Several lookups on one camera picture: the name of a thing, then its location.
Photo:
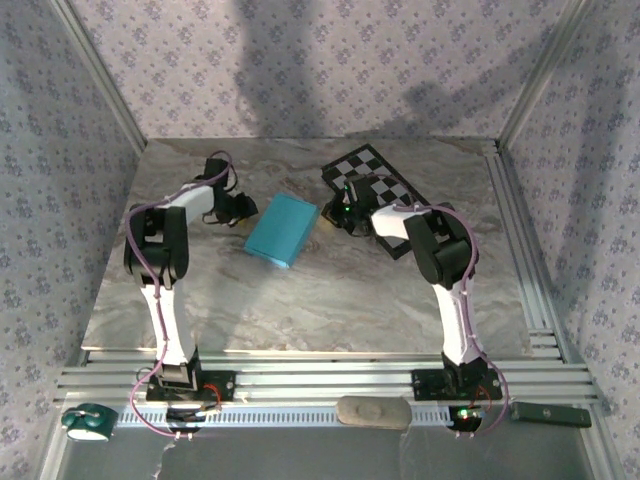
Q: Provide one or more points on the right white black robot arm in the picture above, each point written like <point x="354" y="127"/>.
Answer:
<point x="445" y="250"/>

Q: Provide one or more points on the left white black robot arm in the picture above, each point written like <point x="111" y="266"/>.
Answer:
<point x="160" y="250"/>

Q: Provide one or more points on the black rectangular bar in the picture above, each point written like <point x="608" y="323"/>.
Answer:
<point x="550" y="415"/>

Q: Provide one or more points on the aluminium side rail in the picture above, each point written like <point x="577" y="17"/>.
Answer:
<point x="515" y="225"/>

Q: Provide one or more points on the green round tape dispenser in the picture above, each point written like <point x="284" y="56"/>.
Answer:
<point x="90" y="422"/>

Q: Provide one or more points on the aluminium corner post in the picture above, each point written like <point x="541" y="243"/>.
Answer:
<point x="100" y="75"/>
<point x="542" y="75"/>

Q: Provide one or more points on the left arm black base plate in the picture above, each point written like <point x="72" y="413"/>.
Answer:
<point x="220" y="386"/>

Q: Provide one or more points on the grey oval pad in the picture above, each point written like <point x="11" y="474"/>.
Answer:
<point x="374" y="412"/>

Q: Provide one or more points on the aluminium extrusion rail base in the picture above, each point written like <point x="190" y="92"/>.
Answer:
<point x="320" y="377"/>

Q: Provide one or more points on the black controller board with LED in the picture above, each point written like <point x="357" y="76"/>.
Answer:
<point x="466" y="417"/>

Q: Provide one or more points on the black grey checkerboard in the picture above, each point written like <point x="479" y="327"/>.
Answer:
<point x="367" y="160"/>

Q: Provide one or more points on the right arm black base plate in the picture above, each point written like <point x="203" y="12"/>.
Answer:
<point x="427" y="384"/>

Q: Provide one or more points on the blue and white paper box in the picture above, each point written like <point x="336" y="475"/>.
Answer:
<point x="282" y="232"/>

